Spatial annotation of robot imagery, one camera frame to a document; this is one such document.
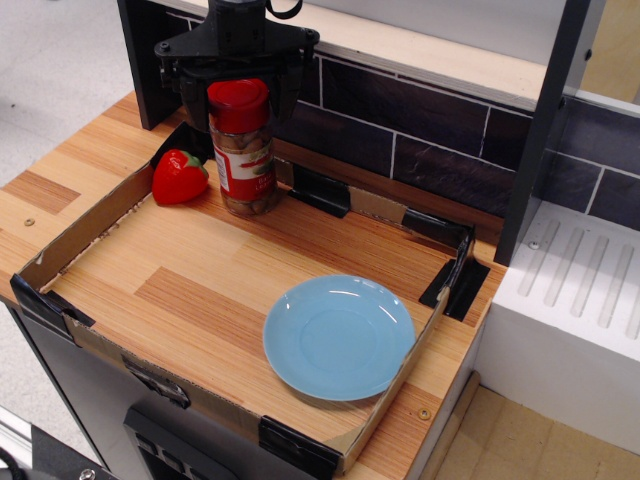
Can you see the red toy strawberry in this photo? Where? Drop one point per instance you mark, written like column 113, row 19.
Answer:
column 178, row 177

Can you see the black oven control panel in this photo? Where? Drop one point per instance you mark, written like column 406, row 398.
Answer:
column 166, row 456

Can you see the red-capped basil spice bottle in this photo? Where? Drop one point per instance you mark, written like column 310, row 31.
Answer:
column 240, row 128

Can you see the dark grey shelf frame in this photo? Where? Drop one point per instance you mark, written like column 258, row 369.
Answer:
column 430, row 118

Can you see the cardboard fence with black tape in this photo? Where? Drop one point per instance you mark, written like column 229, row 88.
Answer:
column 162, row 308

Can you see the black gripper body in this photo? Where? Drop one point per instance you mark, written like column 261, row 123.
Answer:
column 239, row 41

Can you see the light blue plate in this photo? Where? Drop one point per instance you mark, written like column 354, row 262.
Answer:
column 338, row 337

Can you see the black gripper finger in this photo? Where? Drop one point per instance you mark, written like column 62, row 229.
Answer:
column 195, row 101
column 286, row 83

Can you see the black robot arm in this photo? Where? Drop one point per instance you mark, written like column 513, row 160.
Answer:
column 240, row 2

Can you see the white toy sink drainboard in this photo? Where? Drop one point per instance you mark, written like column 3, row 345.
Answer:
column 562, row 333

